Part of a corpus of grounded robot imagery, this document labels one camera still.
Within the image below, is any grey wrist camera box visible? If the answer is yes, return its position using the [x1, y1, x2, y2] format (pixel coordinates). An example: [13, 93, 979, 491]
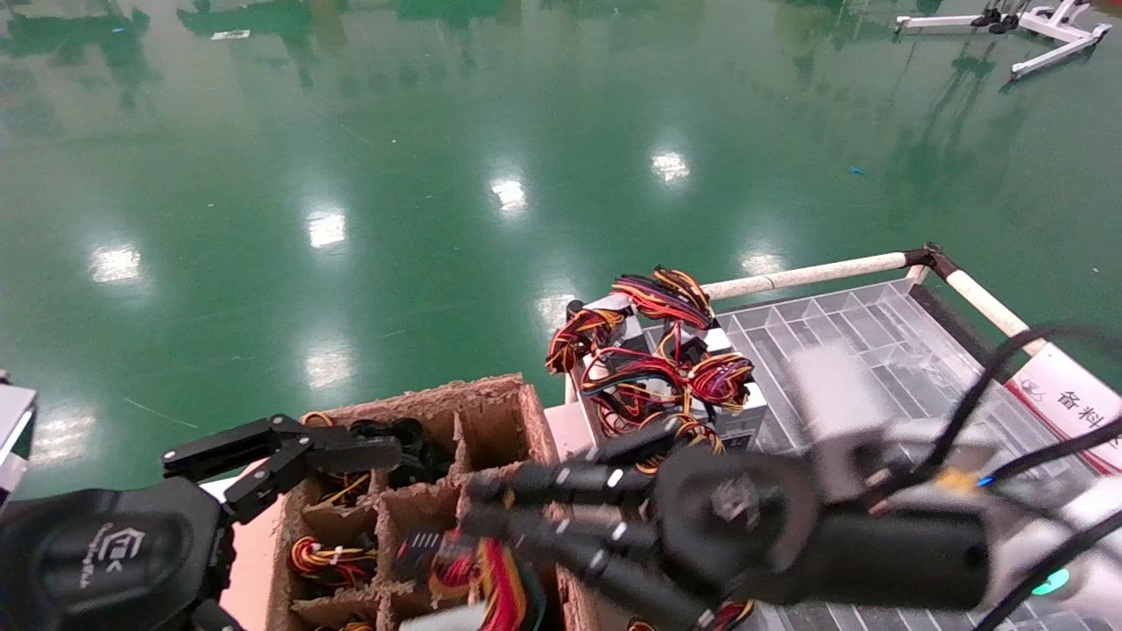
[0, 383, 38, 505]
[785, 342, 891, 500]

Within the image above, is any white cart frame pipe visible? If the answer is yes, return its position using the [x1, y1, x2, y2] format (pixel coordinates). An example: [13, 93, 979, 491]
[945, 268, 1049, 357]
[701, 252, 913, 301]

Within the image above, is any black cable bundle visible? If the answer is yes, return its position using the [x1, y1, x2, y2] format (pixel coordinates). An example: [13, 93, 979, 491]
[351, 417, 458, 492]

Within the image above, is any clear plastic divider tray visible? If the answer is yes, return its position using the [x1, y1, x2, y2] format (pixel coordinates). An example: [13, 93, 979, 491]
[644, 279, 1083, 631]

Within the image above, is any white label sign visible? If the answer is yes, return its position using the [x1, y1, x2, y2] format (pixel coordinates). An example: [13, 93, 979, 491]
[1004, 342, 1122, 479]

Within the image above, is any black pipe corner connector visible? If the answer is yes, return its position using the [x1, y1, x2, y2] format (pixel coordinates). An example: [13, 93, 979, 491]
[901, 242, 958, 280]

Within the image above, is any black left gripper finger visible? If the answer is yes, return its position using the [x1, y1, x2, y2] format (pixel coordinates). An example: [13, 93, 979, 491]
[222, 434, 402, 525]

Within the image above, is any brown cardboard divider box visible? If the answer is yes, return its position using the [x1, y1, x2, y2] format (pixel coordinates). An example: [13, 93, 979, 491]
[263, 374, 606, 631]

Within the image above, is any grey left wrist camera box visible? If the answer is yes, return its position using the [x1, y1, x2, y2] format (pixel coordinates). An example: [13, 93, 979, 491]
[0, 383, 38, 505]

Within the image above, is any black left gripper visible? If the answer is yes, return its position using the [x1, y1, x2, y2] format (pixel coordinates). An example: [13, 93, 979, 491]
[0, 414, 304, 631]

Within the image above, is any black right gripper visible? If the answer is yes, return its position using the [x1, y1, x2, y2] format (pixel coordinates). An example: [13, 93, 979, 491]
[460, 419, 991, 630]

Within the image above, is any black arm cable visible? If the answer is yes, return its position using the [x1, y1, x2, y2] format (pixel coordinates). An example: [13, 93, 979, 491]
[925, 324, 1122, 474]
[980, 419, 1122, 487]
[971, 513, 1122, 631]

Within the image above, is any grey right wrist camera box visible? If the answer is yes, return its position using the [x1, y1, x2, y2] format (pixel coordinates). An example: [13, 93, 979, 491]
[785, 342, 891, 500]

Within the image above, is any black cart edge strip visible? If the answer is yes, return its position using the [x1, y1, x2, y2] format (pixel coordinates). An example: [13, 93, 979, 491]
[907, 282, 1022, 386]

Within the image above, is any white floor stand base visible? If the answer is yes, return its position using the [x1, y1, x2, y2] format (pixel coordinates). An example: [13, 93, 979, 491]
[894, 0, 1112, 82]

